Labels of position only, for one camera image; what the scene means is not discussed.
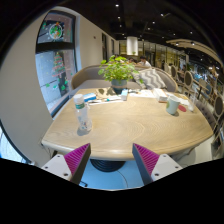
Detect green potted plant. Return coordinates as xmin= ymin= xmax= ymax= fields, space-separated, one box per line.
xmin=97 ymin=54 xmax=139 ymax=95

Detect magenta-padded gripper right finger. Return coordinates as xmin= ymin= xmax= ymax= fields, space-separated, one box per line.
xmin=132 ymin=143 xmax=184 ymax=186

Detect pale green mug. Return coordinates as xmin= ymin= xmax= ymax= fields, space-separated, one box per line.
xmin=165 ymin=94 xmax=181 ymax=116

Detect blue and white pack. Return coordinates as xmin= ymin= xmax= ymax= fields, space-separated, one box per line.
xmin=82 ymin=92 xmax=97 ymax=103

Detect white tube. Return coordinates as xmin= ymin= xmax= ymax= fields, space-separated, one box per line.
xmin=96 ymin=96 xmax=122 ymax=104

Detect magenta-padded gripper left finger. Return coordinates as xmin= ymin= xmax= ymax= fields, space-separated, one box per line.
xmin=41 ymin=143 xmax=92 ymax=185

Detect person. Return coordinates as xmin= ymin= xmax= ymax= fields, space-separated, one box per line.
xmin=137 ymin=55 xmax=153 ymax=69

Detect group of dining chairs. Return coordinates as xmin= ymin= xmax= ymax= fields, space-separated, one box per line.
xmin=163 ymin=61 xmax=224 ymax=134

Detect clear plastic water bottle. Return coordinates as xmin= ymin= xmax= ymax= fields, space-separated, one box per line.
xmin=73 ymin=93 xmax=93 ymax=133

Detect small white box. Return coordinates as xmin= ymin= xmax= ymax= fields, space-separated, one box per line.
xmin=120 ymin=88 xmax=129 ymax=102

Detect yellow printed card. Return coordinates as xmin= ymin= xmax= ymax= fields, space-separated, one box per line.
xmin=173 ymin=93 xmax=190 ymax=101

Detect grey chevron pillow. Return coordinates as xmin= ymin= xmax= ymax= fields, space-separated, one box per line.
xmin=132 ymin=68 xmax=167 ymax=90

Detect grey curved sofa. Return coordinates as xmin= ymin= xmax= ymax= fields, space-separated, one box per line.
xmin=70 ymin=64 xmax=179 ymax=94

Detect white round column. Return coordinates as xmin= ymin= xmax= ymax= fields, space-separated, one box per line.
xmin=126 ymin=35 xmax=139 ymax=57

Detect decorated window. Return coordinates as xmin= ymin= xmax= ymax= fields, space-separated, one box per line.
xmin=35 ymin=10 xmax=78 ymax=116

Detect black table pedestal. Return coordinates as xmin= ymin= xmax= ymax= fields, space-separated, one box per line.
xmin=89 ymin=158 xmax=127 ymax=173

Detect ceiling spotlights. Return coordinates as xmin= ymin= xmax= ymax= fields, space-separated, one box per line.
xmin=113 ymin=3 xmax=198 ymax=46

